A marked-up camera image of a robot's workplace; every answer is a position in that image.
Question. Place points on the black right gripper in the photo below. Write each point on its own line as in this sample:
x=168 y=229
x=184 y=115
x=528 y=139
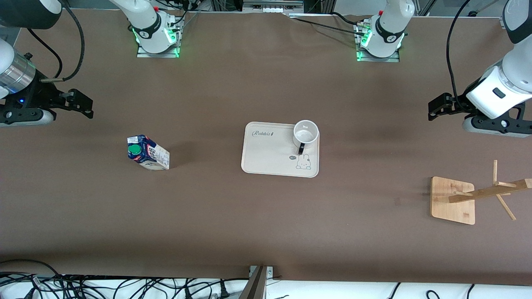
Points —
x=38 y=94

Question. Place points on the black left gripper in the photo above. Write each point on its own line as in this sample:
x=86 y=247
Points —
x=460 y=103

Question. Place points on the blue milk carton green cap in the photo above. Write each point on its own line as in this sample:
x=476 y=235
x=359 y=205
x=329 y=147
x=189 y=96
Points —
x=149 y=153

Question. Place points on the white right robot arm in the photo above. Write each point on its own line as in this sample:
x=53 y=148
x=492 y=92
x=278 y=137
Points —
x=145 y=25

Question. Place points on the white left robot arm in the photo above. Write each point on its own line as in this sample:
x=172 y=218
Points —
x=498 y=91

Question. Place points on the wooden mug rack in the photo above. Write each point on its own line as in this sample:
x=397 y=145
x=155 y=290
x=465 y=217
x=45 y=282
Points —
x=451 y=203

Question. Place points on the cream rabbit print tray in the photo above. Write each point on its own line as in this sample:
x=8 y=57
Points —
x=266 y=155

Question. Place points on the white power strip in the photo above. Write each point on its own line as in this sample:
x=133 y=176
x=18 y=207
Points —
x=274 y=6

